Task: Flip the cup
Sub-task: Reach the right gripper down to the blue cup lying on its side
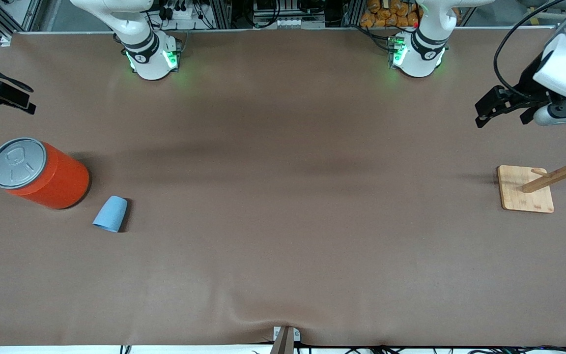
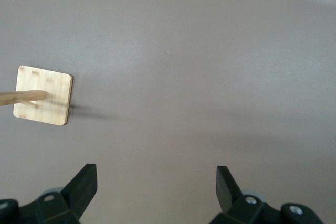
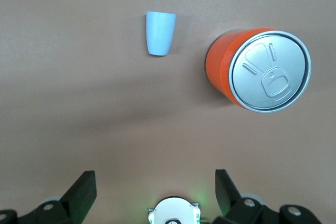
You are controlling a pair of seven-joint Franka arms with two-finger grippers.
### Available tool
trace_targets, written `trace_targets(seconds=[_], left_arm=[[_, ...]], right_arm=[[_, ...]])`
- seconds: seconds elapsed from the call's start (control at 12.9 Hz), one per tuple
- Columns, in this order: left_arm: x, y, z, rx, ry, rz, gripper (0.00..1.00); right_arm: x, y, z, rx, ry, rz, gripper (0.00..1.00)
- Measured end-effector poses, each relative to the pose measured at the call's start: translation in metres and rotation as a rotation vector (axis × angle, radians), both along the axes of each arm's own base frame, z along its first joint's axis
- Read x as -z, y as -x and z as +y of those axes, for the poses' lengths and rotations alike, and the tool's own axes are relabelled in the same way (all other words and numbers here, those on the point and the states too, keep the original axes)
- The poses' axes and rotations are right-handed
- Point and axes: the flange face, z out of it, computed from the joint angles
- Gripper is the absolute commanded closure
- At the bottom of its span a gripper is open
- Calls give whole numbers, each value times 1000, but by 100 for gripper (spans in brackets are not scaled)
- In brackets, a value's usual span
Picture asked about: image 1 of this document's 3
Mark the aluminium frame post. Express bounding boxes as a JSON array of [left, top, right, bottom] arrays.
[[208, 0, 232, 29], [343, 0, 365, 28]]

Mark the white connector strip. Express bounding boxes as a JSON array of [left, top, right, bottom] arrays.
[[276, 19, 325, 29]]

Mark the grey metal camera bracket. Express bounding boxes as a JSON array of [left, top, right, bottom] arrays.
[[269, 325, 301, 354]]

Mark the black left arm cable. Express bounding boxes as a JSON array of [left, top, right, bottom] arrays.
[[493, 0, 566, 99]]

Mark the orange can with grey lid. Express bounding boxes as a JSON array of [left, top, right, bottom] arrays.
[[0, 137, 90, 210]]

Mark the blue plastic cup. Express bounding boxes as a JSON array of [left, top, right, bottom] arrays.
[[92, 195, 128, 233]]

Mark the white power strip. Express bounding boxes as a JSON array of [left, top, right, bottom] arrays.
[[163, 4, 195, 20]]

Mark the wooden cup rack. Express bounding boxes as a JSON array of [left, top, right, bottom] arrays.
[[497, 132, 566, 213]]

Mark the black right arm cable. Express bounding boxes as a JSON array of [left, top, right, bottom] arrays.
[[0, 49, 34, 94]]

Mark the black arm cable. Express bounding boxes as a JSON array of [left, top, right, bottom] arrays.
[[493, 0, 566, 99], [0, 49, 34, 94]]

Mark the orange snack pile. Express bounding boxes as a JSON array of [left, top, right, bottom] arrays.
[[360, 0, 421, 29]]

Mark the brown table cover cloth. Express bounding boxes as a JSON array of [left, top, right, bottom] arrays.
[[0, 27, 566, 347]]

